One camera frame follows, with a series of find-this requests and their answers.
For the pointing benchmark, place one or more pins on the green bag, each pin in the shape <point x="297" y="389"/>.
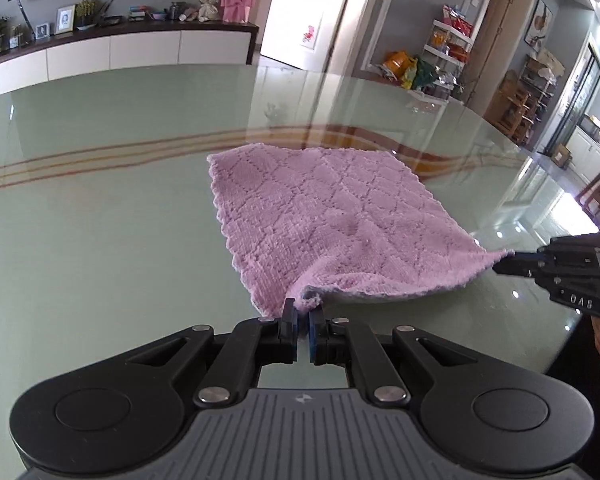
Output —
<point x="425" y="75"/>

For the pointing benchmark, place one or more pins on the white sideboard with dark top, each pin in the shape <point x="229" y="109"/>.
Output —
<point x="130" y="52"/>

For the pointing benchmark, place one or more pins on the cardboard box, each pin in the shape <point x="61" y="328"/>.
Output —
<point x="561" y="155"/>

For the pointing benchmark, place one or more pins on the stack of books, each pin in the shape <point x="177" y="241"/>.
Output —
<point x="139" y="14"/>

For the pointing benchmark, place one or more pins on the metal storage rack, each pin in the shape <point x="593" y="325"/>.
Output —
<point x="540" y="77"/>

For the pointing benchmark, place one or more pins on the white snack shelf rack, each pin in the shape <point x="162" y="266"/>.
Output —
<point x="447" y="45"/>

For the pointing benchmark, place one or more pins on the dark tray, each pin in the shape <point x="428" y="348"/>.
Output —
<point x="110" y="21"/>

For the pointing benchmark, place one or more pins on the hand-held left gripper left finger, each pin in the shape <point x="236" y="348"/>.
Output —
<point x="292" y="332"/>

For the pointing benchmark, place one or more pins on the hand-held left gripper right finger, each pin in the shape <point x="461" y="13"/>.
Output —
<point x="313" y="332"/>

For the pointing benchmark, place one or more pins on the white photo frame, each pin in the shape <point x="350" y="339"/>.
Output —
<point x="65" y="20"/>

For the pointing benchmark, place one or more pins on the wooden chairs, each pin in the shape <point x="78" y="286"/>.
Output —
<point x="512" y="110"/>

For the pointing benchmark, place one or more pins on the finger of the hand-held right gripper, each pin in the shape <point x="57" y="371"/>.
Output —
<point x="522" y="265"/>

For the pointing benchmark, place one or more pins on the pink quilted towel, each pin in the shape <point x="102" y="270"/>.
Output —
<point x="330" y="210"/>

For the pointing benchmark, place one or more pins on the orange bag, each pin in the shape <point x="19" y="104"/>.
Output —
<point x="397" y="65"/>

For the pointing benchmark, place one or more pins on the small photo frame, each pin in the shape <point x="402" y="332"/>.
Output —
<point x="42" y="31"/>

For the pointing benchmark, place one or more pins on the yellow-green potted plant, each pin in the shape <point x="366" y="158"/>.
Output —
<point x="86" y="12"/>

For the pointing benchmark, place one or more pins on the white door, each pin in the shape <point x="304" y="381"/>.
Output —
<point x="300" y="5"/>

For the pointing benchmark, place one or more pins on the framed bird picture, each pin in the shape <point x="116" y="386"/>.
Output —
<point x="538" y="25"/>

